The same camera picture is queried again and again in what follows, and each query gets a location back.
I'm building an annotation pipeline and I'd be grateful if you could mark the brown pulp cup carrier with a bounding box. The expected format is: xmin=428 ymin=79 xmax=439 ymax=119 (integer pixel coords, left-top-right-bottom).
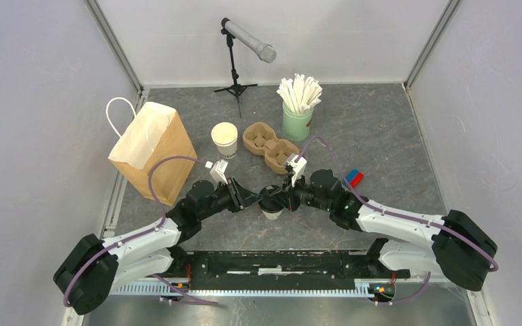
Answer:
xmin=243 ymin=122 xmax=300 ymax=175

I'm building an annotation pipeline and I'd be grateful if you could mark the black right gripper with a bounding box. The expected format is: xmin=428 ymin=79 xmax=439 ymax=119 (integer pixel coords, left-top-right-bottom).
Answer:
xmin=271 ymin=170 xmax=332 ymax=212

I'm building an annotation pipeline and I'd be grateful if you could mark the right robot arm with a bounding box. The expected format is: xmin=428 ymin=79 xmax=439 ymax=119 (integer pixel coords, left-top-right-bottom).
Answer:
xmin=263 ymin=170 xmax=498 ymax=291

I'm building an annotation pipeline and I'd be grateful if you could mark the blue toy brick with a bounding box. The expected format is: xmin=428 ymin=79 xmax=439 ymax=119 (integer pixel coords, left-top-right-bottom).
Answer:
xmin=344 ymin=169 xmax=364 ymax=188

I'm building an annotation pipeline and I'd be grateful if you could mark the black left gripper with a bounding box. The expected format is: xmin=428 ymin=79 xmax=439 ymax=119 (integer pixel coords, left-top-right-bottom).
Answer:
xmin=199 ymin=177 xmax=262 ymax=221

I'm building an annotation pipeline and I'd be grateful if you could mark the white paper cup printed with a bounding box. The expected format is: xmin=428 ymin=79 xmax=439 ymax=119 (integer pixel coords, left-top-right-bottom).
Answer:
xmin=211 ymin=122 xmax=238 ymax=159

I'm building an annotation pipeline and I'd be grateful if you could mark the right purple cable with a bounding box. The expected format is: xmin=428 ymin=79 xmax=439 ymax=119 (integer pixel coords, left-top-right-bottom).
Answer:
xmin=296 ymin=135 xmax=500 ymax=307

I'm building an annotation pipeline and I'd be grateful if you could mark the red toy brick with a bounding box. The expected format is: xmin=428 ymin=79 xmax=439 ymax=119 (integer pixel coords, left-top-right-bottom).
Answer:
xmin=349 ymin=172 xmax=364 ymax=188

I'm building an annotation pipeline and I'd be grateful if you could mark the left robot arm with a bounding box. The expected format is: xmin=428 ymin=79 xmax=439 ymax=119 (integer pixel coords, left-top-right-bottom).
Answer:
xmin=53 ymin=178 xmax=262 ymax=315

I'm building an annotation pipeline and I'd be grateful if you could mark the brown paper bag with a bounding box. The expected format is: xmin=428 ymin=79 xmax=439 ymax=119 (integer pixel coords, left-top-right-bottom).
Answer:
xmin=108 ymin=102 xmax=197 ymax=206

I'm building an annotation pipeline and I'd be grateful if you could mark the grey microphone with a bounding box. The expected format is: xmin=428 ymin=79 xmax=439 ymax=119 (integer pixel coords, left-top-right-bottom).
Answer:
xmin=221 ymin=18 xmax=277 ymax=63

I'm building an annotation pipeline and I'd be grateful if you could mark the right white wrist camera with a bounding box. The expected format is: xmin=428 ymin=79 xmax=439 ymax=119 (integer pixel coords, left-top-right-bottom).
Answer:
xmin=285 ymin=153 xmax=307 ymax=187

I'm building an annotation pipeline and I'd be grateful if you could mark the black plastic cup lid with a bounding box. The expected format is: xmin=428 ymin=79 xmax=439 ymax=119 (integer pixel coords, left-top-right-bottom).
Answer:
xmin=258 ymin=185 xmax=283 ymax=213

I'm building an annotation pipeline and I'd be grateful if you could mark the black microphone stand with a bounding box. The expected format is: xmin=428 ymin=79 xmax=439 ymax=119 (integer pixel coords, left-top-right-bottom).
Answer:
xmin=213 ymin=28 xmax=258 ymax=118

